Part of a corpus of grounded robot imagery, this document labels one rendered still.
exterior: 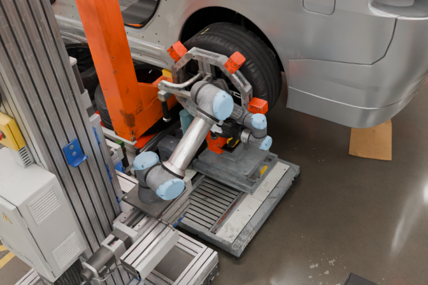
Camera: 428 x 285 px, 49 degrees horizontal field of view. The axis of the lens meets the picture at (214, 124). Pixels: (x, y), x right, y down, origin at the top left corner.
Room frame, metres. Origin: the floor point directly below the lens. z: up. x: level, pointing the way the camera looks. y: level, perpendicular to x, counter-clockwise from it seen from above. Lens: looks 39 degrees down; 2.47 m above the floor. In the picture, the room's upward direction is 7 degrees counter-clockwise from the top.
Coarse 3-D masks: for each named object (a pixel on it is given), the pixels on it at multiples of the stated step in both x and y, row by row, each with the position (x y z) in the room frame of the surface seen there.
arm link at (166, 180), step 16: (208, 96) 1.63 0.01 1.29; (224, 96) 1.61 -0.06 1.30; (208, 112) 1.58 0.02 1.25; (224, 112) 1.59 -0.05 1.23; (192, 128) 1.56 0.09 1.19; (208, 128) 1.56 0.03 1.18; (192, 144) 1.51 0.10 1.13; (176, 160) 1.48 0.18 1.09; (160, 176) 1.44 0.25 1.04; (176, 176) 1.43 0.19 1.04; (160, 192) 1.38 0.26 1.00; (176, 192) 1.41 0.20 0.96
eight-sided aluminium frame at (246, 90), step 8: (192, 48) 2.36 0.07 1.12; (184, 56) 2.35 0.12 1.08; (192, 56) 2.30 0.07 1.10; (200, 56) 2.27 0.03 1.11; (208, 56) 2.25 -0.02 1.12; (216, 56) 2.26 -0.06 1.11; (224, 56) 2.23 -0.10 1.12; (176, 64) 2.39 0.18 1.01; (184, 64) 2.36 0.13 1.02; (216, 64) 2.20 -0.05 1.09; (176, 72) 2.41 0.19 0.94; (224, 72) 2.17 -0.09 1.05; (176, 80) 2.40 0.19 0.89; (232, 80) 2.14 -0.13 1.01; (240, 80) 2.16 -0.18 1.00; (184, 88) 2.44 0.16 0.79; (240, 88) 2.11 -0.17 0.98; (248, 88) 2.11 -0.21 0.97; (176, 96) 2.42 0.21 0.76; (248, 96) 2.13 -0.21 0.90; (184, 104) 2.39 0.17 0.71
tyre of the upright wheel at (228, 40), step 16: (208, 32) 2.42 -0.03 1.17; (224, 32) 2.39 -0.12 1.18; (240, 32) 2.39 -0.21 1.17; (208, 48) 2.34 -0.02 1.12; (224, 48) 2.27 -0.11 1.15; (240, 48) 2.26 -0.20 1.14; (256, 48) 2.31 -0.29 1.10; (256, 64) 2.21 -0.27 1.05; (272, 64) 2.27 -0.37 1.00; (256, 80) 2.15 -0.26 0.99; (272, 80) 2.21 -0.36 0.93; (256, 96) 2.15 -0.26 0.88; (272, 96) 2.20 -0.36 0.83
